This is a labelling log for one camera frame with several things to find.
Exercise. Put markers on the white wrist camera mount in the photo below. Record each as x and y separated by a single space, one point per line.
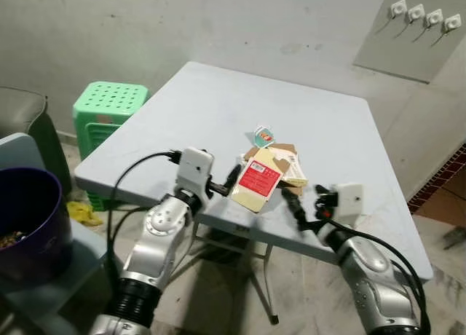
348 202
194 167

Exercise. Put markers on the green plastic stool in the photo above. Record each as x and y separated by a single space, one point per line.
111 102

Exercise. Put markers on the yellow crumpled cloth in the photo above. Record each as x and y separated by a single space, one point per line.
84 213

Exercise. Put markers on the grey wall panel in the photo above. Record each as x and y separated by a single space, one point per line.
408 51

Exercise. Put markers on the white printed carton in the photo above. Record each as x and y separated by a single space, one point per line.
296 169

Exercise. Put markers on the cream box with red label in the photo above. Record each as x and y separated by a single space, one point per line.
256 182

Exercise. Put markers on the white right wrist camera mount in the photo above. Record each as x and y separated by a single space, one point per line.
348 202

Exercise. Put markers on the grey upholstered sofa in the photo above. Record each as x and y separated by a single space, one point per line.
25 109

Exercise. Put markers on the dark purple rubbish bin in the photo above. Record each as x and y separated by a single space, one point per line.
40 204

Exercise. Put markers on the light blue plastic chair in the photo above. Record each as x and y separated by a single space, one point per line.
18 149

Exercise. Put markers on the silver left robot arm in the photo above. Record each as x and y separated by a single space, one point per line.
162 226

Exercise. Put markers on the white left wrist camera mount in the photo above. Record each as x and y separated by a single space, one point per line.
194 167

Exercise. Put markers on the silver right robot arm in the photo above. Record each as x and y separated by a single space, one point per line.
368 269

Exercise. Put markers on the brown cardboard piece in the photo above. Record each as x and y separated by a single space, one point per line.
285 147

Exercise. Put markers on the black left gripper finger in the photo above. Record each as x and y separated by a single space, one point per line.
236 173
226 194

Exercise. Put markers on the grey folding table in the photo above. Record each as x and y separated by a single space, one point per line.
218 102

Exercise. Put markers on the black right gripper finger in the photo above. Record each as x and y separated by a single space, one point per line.
308 223
292 200

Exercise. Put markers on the brown rubbish scraps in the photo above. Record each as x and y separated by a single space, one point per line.
11 240

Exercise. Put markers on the small teal snack packet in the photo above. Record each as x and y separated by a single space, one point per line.
263 137

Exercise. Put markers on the white wall hook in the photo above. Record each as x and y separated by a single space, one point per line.
453 22
397 9
434 18
416 14

